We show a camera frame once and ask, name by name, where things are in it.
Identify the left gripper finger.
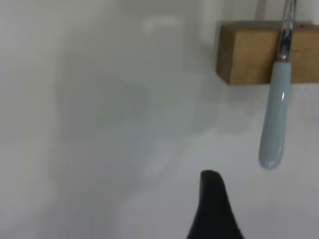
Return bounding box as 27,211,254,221
186,170,246,239

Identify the spoon with pale blue handle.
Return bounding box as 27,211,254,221
258,0,297,170

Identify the arched wooden block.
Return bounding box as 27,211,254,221
216,20,319,86

